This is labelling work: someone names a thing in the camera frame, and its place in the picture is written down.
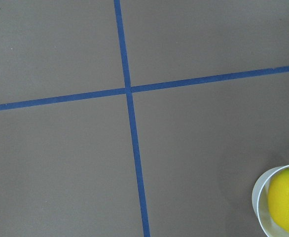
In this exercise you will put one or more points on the yellow lemon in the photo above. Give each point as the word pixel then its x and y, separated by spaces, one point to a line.
pixel 278 199

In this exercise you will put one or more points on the white bowl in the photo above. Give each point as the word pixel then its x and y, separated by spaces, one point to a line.
pixel 260 203

